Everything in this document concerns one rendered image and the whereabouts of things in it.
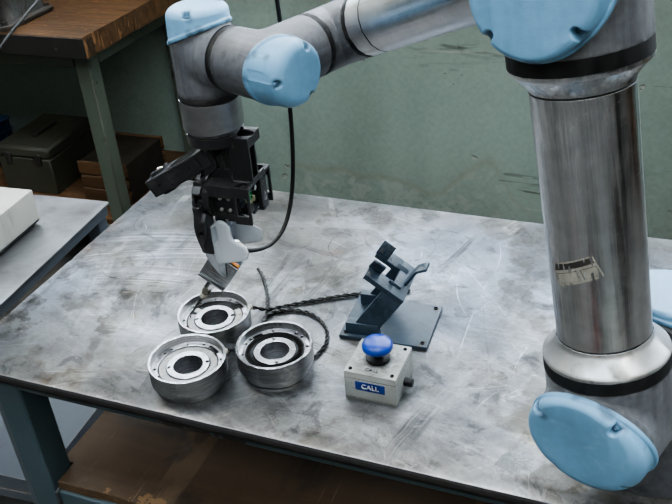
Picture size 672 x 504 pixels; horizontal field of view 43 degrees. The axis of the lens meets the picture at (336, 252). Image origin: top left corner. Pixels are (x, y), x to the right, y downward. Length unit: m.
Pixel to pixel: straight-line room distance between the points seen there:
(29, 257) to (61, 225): 0.13
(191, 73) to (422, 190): 1.92
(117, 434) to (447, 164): 1.61
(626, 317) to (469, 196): 2.07
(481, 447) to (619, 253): 0.39
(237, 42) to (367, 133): 1.90
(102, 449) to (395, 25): 0.89
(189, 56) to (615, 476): 0.62
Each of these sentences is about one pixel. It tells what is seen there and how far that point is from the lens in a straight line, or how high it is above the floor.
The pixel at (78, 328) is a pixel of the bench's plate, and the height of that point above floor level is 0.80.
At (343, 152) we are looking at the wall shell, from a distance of 2.90.
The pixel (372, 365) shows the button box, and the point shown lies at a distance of 1.10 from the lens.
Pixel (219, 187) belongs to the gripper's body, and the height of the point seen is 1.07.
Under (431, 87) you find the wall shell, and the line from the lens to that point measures 2.70.
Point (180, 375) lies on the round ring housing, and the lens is 1.16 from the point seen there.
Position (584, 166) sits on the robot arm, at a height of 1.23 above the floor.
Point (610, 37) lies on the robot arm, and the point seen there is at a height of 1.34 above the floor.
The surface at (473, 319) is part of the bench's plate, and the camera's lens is 1.26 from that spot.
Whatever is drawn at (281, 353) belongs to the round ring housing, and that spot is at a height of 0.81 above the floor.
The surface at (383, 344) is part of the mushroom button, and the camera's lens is 1.09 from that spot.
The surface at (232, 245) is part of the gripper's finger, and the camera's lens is 1.12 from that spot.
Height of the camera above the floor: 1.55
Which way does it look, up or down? 32 degrees down
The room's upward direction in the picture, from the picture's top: 5 degrees counter-clockwise
